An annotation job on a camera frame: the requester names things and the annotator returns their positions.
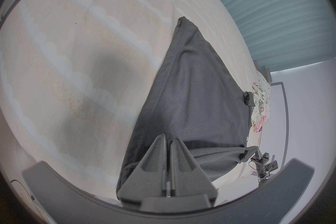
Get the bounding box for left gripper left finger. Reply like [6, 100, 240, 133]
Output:
[120, 134, 167, 204]

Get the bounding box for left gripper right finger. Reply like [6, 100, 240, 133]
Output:
[169, 137, 219, 203]

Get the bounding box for black shorts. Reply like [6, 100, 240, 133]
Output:
[116, 16, 259, 201]

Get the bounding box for bed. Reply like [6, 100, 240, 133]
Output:
[0, 0, 289, 205]

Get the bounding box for pink garment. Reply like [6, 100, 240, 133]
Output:
[253, 117, 266, 132]

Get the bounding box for white printed pyjama garment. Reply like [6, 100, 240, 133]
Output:
[251, 82, 271, 126]

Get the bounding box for grey bedside table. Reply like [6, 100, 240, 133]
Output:
[253, 60, 271, 82]

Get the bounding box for blue-green curtain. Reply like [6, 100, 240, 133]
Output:
[217, 0, 336, 72]

